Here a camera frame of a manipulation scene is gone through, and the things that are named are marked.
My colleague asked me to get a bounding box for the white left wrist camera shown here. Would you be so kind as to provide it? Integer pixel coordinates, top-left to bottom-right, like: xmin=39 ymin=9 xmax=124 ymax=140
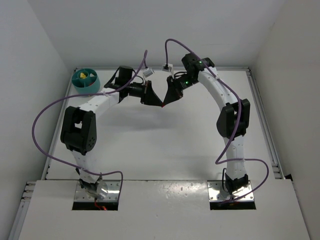
xmin=142 ymin=68 xmax=155 ymax=78

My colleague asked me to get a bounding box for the small yellow lego plate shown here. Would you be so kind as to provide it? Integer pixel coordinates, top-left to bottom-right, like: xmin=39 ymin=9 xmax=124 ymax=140
xmin=78 ymin=71 xmax=88 ymax=79

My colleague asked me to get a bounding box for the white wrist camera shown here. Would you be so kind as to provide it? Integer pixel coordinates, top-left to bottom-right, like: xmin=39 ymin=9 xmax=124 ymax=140
xmin=161 ymin=63 xmax=173 ymax=73
xmin=142 ymin=68 xmax=155 ymax=78

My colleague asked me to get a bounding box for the white front cover board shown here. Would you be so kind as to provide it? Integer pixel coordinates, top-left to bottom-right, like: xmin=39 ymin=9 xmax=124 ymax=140
xmin=19 ymin=180 xmax=309 ymax=240

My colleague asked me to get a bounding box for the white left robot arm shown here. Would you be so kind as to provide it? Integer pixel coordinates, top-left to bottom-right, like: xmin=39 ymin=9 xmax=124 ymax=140
xmin=60 ymin=66 xmax=163 ymax=199

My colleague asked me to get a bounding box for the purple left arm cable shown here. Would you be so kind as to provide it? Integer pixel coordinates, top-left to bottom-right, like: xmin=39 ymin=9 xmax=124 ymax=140
xmin=31 ymin=49 xmax=149 ymax=201

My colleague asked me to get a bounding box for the teal divided round container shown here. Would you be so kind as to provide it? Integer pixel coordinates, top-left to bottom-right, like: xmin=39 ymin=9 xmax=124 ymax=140
xmin=71 ymin=68 xmax=101 ymax=94

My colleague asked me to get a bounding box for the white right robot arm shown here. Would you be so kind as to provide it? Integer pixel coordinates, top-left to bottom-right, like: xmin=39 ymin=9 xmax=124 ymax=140
xmin=163 ymin=53 xmax=251 ymax=194

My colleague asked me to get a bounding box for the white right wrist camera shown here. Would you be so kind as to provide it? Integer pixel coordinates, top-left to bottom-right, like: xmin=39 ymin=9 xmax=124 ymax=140
xmin=161 ymin=63 xmax=173 ymax=73

